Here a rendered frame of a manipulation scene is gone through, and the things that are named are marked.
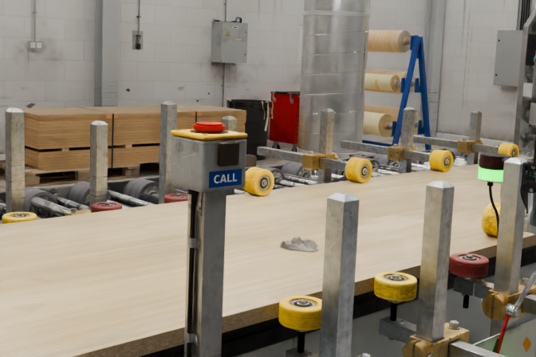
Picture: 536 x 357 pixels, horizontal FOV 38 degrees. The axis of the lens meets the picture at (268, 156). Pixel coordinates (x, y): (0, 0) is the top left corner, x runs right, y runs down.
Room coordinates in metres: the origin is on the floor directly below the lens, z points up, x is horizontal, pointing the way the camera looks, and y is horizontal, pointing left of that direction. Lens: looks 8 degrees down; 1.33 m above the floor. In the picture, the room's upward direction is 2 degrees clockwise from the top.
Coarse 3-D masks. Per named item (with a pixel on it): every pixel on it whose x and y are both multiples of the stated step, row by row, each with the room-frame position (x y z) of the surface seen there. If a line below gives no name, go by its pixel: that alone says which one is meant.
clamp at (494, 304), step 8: (520, 288) 1.49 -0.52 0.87; (488, 296) 1.45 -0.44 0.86; (496, 296) 1.44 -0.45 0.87; (504, 296) 1.45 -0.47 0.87; (512, 296) 1.44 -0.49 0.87; (488, 304) 1.45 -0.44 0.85; (496, 304) 1.44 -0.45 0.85; (504, 304) 1.43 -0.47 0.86; (488, 312) 1.45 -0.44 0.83; (496, 312) 1.44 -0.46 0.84; (504, 312) 1.43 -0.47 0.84; (520, 312) 1.47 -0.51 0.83
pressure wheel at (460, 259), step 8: (456, 256) 1.59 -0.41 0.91; (464, 256) 1.60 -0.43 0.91; (472, 256) 1.58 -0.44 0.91; (480, 256) 1.60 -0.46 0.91; (456, 264) 1.56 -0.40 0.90; (464, 264) 1.55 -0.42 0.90; (472, 264) 1.55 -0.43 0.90; (480, 264) 1.55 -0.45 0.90; (488, 264) 1.57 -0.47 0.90; (456, 272) 1.56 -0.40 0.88; (464, 272) 1.55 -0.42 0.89; (472, 272) 1.55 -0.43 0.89; (480, 272) 1.55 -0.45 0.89; (464, 296) 1.58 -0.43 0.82; (464, 304) 1.58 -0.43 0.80
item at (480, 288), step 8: (456, 280) 1.59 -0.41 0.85; (464, 280) 1.57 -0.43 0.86; (472, 280) 1.57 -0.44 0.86; (480, 280) 1.57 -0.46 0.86; (456, 288) 1.58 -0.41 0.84; (464, 288) 1.57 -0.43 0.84; (472, 288) 1.56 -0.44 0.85; (480, 288) 1.54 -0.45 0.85; (488, 288) 1.53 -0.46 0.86; (480, 296) 1.54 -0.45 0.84; (528, 296) 1.47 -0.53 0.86; (528, 304) 1.47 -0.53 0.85; (528, 312) 1.46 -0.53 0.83
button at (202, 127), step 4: (196, 124) 0.95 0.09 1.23; (200, 124) 0.94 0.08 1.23; (204, 124) 0.94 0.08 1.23; (208, 124) 0.94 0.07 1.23; (212, 124) 0.94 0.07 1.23; (216, 124) 0.94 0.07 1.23; (220, 124) 0.95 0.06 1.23; (196, 128) 0.95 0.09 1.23; (200, 128) 0.94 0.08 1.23; (204, 128) 0.94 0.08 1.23; (208, 128) 0.94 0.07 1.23; (212, 128) 0.94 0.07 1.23; (216, 128) 0.94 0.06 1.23; (220, 128) 0.95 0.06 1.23; (224, 128) 0.95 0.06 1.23
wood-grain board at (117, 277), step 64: (320, 192) 2.31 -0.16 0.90; (384, 192) 2.36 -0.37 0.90; (0, 256) 1.47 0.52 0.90; (64, 256) 1.49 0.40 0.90; (128, 256) 1.51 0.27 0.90; (256, 256) 1.55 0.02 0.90; (320, 256) 1.57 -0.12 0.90; (384, 256) 1.59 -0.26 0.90; (0, 320) 1.12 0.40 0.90; (64, 320) 1.13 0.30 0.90; (128, 320) 1.14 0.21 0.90; (256, 320) 1.23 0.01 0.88
